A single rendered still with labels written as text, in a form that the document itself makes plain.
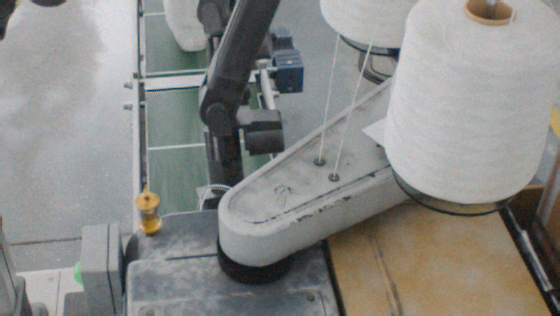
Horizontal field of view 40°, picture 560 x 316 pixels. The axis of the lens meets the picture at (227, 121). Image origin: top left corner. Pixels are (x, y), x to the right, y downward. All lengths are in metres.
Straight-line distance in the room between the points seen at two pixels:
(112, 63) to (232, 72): 2.48
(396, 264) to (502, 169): 0.26
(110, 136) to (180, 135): 0.68
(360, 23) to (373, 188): 0.19
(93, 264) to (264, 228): 0.22
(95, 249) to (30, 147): 2.28
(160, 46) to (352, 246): 2.15
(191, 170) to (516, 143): 1.82
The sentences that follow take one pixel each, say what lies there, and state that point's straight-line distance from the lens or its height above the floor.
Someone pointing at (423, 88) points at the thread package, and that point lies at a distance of 0.66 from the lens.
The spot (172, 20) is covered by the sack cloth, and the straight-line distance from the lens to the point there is 2.93.
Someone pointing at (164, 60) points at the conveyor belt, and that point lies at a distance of 2.92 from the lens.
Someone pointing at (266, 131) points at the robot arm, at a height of 1.25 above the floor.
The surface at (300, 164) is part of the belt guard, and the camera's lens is 0.90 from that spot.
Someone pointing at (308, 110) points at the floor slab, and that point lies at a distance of 3.27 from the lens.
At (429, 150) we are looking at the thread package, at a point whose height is 1.58.
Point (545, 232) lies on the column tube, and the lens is 0.98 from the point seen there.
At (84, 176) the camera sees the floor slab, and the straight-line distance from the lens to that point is 3.03.
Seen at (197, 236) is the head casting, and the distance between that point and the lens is 0.93.
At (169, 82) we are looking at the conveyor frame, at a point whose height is 0.38.
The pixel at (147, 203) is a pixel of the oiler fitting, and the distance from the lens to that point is 0.90.
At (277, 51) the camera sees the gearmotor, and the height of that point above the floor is 0.39.
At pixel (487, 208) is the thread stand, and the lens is 0.75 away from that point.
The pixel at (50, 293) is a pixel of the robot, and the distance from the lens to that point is 2.32.
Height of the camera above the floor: 2.02
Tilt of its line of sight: 39 degrees down
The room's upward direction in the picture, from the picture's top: 2 degrees counter-clockwise
